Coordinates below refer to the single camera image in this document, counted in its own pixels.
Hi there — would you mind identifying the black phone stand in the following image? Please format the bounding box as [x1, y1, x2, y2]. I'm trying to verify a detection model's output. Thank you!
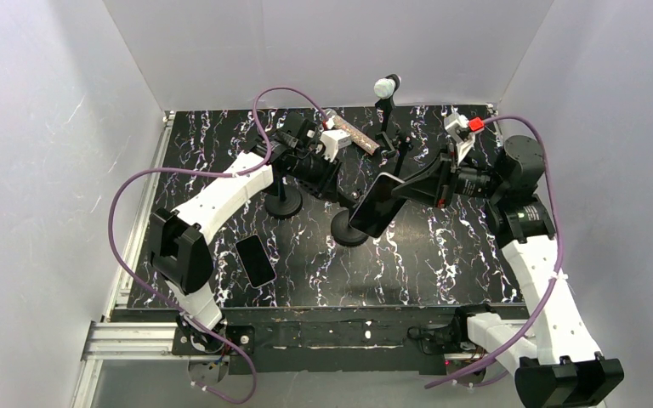
[264, 178, 303, 219]
[330, 192, 369, 247]
[384, 130, 413, 188]

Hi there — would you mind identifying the black phone stand front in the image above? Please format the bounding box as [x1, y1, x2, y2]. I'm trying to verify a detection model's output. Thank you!
[264, 178, 303, 219]

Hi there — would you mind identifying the black smartphone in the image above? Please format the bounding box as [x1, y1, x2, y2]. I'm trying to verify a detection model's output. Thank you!
[236, 235, 276, 288]
[349, 173, 406, 238]

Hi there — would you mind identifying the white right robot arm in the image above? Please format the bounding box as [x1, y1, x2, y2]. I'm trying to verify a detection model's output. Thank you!
[392, 135, 624, 407]

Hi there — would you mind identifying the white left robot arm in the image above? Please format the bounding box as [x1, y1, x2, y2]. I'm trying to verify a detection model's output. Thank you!
[147, 112, 351, 332]

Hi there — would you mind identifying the black microphone stand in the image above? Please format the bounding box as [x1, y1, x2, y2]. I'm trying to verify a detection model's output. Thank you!
[375, 74, 401, 155]

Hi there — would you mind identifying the glitter handheld microphone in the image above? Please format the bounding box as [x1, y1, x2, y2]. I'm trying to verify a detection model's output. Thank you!
[325, 109, 381, 155]

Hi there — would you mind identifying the white microphone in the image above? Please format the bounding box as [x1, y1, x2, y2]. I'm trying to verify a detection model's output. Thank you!
[373, 77, 398, 99]

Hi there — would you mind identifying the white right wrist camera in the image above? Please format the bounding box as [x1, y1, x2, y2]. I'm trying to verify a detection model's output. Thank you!
[444, 112, 485, 164]

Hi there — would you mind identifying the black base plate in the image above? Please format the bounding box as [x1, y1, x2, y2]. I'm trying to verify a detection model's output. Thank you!
[171, 305, 531, 377]

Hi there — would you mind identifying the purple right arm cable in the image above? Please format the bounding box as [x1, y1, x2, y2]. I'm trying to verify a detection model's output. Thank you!
[424, 115, 565, 391]

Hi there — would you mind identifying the aluminium rail frame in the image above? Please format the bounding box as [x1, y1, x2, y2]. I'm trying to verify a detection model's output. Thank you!
[70, 110, 610, 408]

